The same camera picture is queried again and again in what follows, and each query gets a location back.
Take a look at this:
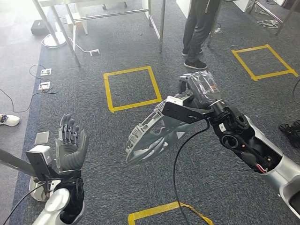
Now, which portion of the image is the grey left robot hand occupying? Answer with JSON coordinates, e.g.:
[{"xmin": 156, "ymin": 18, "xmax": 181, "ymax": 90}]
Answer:
[{"xmin": 55, "ymin": 114, "xmax": 89, "ymax": 172}]

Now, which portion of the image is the silver plastic wheel cover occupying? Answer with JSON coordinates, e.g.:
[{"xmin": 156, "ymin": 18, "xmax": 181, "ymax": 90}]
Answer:
[{"xmin": 125, "ymin": 93, "xmax": 200, "ymax": 165}]

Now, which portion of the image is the person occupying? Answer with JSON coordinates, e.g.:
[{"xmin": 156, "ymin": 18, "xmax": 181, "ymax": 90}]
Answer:
[
  {"xmin": 0, "ymin": 114, "xmax": 20, "ymax": 127},
  {"xmin": 182, "ymin": 0, "xmax": 222, "ymax": 70}
]

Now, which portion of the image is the yellow floor tape square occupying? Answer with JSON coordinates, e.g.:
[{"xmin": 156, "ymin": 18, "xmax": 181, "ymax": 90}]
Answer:
[
  {"xmin": 103, "ymin": 66, "xmax": 163, "ymax": 113},
  {"xmin": 127, "ymin": 201, "xmax": 213, "ymax": 225},
  {"xmin": 231, "ymin": 44, "xmax": 299, "ymax": 82}
]

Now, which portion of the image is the white round disc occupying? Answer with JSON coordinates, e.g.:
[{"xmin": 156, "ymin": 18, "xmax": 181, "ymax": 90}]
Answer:
[{"xmin": 41, "ymin": 31, "xmax": 67, "ymax": 49}]

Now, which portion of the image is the black box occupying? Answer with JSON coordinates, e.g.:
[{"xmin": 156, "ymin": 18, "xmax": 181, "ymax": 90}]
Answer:
[{"xmin": 31, "ymin": 19, "xmax": 50, "ymax": 35}]

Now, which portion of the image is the white panel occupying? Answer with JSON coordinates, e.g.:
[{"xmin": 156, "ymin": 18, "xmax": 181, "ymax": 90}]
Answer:
[{"xmin": 176, "ymin": 0, "xmax": 191, "ymax": 19}]

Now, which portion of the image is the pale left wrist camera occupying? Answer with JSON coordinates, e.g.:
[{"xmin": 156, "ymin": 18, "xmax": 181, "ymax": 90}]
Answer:
[{"xmin": 29, "ymin": 145, "xmax": 53, "ymax": 165}]

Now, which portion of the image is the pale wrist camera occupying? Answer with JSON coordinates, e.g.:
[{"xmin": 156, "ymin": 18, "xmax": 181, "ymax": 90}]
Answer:
[
  {"xmin": 29, "ymin": 145, "xmax": 53, "ymax": 165},
  {"xmin": 167, "ymin": 95, "xmax": 188, "ymax": 108}
]

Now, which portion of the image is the black left camera bracket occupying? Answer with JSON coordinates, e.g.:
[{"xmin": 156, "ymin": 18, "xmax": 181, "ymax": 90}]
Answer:
[{"xmin": 26, "ymin": 151, "xmax": 81, "ymax": 182}]

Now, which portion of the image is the black camera bracket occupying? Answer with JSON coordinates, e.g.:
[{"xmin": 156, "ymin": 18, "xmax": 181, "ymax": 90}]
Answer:
[
  {"xmin": 26, "ymin": 151, "xmax": 81, "ymax": 182},
  {"xmin": 161, "ymin": 101, "xmax": 210, "ymax": 124}
]

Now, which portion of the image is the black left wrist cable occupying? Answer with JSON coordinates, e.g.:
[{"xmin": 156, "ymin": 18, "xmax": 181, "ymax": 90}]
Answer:
[{"xmin": 2, "ymin": 183, "xmax": 46, "ymax": 225}]

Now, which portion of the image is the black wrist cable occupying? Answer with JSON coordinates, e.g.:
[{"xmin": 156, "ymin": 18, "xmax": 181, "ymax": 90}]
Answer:
[
  {"xmin": 173, "ymin": 118, "xmax": 210, "ymax": 225},
  {"xmin": 2, "ymin": 183, "xmax": 46, "ymax": 225}
]

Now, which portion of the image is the black floor cable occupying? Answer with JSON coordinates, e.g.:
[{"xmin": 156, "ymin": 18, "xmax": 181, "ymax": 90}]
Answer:
[
  {"xmin": 0, "ymin": 88, "xmax": 58, "ymax": 113},
  {"xmin": 29, "ymin": 64, "xmax": 47, "ymax": 78}
]

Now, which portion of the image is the white floor cable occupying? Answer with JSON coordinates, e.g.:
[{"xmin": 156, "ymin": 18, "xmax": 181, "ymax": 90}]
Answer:
[{"xmin": 66, "ymin": 37, "xmax": 93, "ymax": 54}]

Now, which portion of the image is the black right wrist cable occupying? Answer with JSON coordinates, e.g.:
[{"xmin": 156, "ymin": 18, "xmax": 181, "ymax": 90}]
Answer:
[{"xmin": 173, "ymin": 118, "xmax": 210, "ymax": 225}]

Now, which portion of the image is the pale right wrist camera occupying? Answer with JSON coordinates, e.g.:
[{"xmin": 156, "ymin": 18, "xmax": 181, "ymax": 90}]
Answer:
[{"xmin": 167, "ymin": 95, "xmax": 188, "ymax": 108}]

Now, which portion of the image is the black right camera bracket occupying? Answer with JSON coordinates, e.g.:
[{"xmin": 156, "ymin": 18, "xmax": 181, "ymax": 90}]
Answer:
[{"xmin": 161, "ymin": 101, "xmax": 210, "ymax": 124}]

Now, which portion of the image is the white cable bundle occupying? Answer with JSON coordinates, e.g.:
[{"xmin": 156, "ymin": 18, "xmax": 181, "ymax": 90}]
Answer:
[{"xmin": 256, "ymin": 18, "xmax": 280, "ymax": 29}]

